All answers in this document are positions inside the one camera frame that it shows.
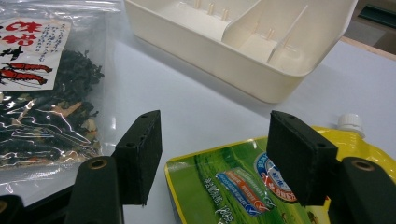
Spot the cream plastic bin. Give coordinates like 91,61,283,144
123,0,359,105

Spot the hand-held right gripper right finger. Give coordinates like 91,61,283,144
266,110,396,224

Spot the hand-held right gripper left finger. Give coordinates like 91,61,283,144
64,109,163,224

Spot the clear bag of dried seaweed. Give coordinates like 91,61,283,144
0,0,125,206

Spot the yellow green spout pouch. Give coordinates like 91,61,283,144
163,113,396,224

